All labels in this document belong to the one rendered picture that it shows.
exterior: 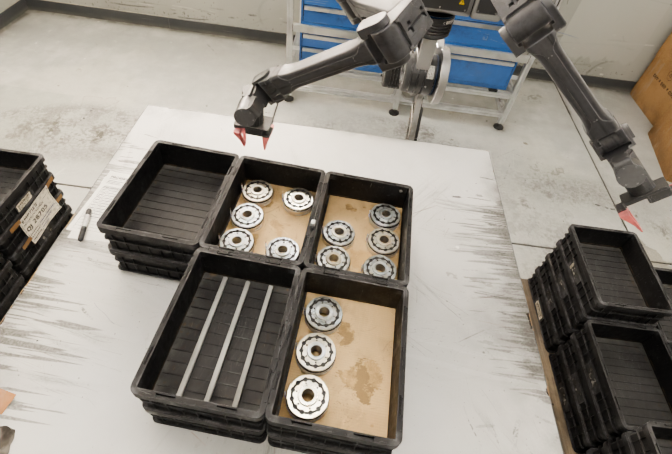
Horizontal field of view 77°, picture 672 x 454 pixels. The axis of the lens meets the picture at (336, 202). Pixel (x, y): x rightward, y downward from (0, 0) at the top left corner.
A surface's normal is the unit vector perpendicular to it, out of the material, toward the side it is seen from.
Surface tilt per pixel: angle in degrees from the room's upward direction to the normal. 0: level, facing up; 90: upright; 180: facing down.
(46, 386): 0
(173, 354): 0
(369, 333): 0
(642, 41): 90
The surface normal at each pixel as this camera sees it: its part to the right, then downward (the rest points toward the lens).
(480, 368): 0.10, -0.67
